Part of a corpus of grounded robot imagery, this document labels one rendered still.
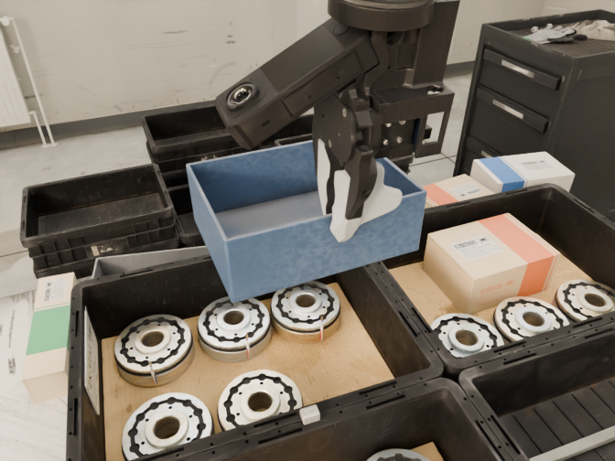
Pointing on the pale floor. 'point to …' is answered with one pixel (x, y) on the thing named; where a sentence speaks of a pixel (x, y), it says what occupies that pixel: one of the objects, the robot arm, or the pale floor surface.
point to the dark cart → (545, 102)
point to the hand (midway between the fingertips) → (332, 228)
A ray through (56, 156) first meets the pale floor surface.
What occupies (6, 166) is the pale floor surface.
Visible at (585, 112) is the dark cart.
